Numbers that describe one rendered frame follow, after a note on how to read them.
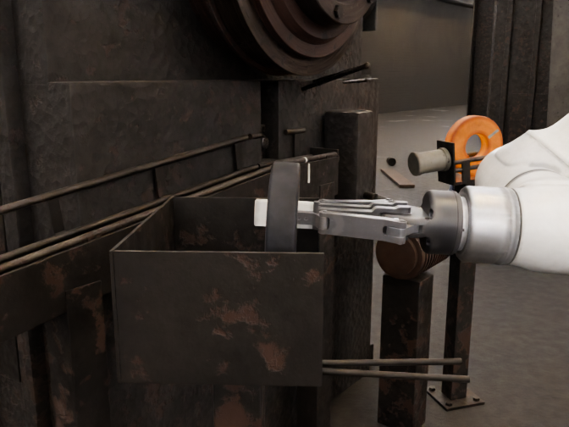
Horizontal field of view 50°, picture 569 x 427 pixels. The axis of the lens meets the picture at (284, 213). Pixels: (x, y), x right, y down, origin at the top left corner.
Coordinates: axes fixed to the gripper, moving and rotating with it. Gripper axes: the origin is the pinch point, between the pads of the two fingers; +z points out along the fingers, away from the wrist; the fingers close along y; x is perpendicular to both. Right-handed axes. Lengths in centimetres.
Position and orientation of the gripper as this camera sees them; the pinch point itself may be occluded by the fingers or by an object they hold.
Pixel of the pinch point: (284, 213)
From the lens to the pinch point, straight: 71.9
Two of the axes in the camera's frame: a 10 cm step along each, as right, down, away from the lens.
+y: 0.4, -2.2, 9.7
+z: -10.0, -0.6, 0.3
